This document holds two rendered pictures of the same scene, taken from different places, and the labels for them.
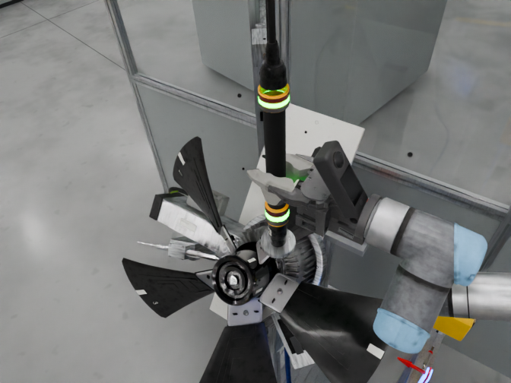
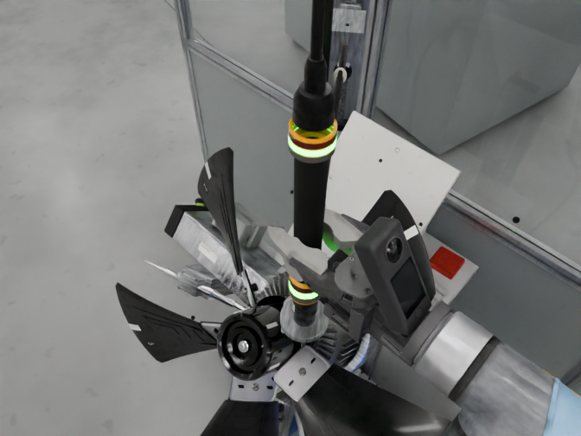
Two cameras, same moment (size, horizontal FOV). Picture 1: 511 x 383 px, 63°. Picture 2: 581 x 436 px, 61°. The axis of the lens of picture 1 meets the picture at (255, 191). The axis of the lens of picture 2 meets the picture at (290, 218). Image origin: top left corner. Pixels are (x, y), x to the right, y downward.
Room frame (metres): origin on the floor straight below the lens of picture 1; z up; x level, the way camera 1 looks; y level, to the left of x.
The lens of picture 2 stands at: (0.15, -0.06, 2.03)
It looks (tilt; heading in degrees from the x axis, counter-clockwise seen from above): 51 degrees down; 7
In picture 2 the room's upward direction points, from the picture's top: straight up
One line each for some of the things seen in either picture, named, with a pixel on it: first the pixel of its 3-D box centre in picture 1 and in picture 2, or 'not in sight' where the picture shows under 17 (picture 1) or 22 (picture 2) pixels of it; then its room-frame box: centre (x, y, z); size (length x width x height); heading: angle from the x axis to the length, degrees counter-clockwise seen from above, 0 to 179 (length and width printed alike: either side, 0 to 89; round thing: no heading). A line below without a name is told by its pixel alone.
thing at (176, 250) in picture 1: (179, 251); (191, 283); (0.71, 0.23, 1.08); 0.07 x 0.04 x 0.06; 63
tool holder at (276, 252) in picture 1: (277, 225); (305, 297); (0.50, -0.04, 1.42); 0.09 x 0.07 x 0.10; 178
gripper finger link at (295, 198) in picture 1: (296, 191); (328, 274); (0.44, -0.06, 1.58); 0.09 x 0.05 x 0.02; 63
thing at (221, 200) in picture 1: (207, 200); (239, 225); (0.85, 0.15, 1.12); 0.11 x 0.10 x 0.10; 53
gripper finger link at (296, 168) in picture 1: (288, 170); (328, 233); (0.51, -0.06, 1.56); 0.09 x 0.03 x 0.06; 43
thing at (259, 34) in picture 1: (264, 45); (347, 34); (1.12, -0.06, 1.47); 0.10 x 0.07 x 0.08; 178
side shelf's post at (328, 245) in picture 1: (324, 271); (379, 327); (1.00, -0.28, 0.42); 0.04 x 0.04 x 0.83; 53
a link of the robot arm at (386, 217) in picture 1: (386, 222); (451, 348); (0.38, -0.19, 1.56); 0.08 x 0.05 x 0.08; 143
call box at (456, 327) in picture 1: (454, 302); not in sight; (0.51, -0.50, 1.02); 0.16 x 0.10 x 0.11; 143
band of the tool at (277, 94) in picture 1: (273, 96); (312, 137); (0.49, -0.04, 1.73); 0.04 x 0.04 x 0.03
